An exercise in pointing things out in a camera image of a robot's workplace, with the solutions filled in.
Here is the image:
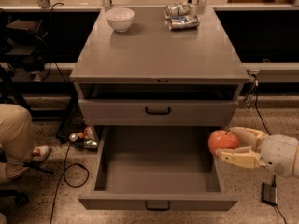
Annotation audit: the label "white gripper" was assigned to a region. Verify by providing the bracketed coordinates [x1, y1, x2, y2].
[216, 127, 299, 177]

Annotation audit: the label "red apple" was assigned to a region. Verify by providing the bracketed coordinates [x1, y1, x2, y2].
[208, 130, 239, 156]

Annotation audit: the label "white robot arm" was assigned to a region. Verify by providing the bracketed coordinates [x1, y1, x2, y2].
[216, 127, 299, 178]

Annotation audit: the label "open grey bottom drawer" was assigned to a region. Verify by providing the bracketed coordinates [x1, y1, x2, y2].
[78, 126, 238, 211]

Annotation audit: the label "grey drawer cabinet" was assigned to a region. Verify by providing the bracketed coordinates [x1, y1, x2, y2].
[69, 6, 251, 143]

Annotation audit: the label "closed grey middle drawer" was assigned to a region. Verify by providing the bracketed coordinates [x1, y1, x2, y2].
[78, 99, 238, 127]

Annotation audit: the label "black power adapter box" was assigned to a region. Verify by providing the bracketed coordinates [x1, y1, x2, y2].
[262, 183, 278, 206]

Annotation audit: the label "green crushed soda can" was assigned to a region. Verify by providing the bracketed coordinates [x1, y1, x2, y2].
[164, 2, 191, 19]

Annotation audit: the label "pile of items on floor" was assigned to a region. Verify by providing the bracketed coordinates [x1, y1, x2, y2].
[68, 126, 98, 151]

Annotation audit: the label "white ceramic bowl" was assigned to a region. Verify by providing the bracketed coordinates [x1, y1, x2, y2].
[105, 7, 135, 32]

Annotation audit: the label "white red sneaker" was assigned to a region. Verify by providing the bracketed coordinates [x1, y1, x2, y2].
[32, 145, 51, 163]

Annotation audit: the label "person leg beige trousers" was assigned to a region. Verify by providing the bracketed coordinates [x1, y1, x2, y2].
[0, 104, 34, 179]

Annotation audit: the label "black office chair base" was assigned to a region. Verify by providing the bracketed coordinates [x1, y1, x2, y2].
[0, 152, 54, 207]

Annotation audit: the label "black equipment on shelf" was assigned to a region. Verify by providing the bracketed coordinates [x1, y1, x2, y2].
[0, 10, 49, 72]

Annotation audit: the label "black adapter cable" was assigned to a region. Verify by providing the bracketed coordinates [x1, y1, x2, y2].
[254, 87, 288, 224]

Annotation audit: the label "black floor cable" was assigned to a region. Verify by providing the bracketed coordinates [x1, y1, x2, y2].
[49, 142, 91, 224]

